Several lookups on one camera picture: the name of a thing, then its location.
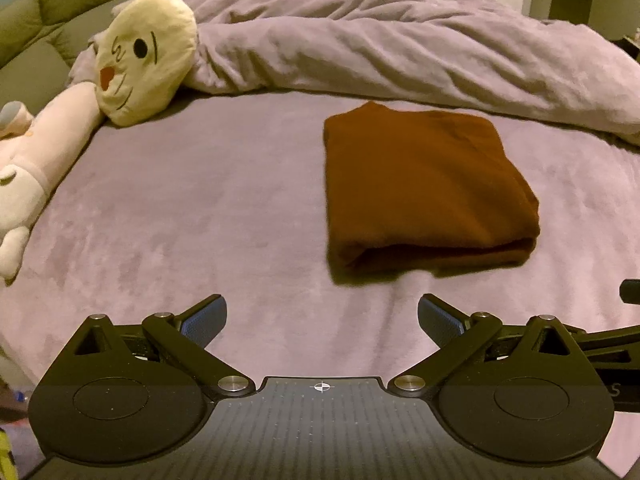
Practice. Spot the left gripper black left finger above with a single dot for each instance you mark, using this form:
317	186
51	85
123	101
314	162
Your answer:
125	393

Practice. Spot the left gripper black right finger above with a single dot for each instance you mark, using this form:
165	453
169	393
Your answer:
520	394

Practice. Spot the rust brown knit cardigan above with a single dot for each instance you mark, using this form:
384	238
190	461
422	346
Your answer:
427	190

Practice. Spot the lilac bed sheet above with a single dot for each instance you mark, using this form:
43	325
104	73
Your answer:
226	196

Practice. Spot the cream cat plush toy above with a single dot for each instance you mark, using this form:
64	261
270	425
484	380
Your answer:
138	66

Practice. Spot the olive green headboard cushion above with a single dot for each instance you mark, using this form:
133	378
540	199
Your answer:
40	41

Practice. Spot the lilac rumpled duvet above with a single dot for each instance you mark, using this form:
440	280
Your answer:
477	54

